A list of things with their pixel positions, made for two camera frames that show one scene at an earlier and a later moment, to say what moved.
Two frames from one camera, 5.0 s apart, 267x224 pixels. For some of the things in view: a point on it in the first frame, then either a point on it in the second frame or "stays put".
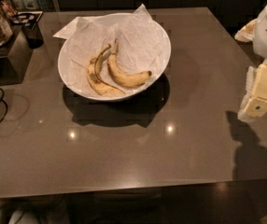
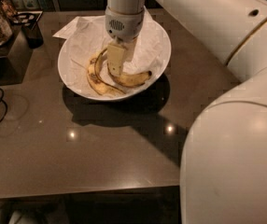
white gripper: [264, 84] to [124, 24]
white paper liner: [140, 45] stays put
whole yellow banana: [129, 79] stays put
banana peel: [94, 78] stays put
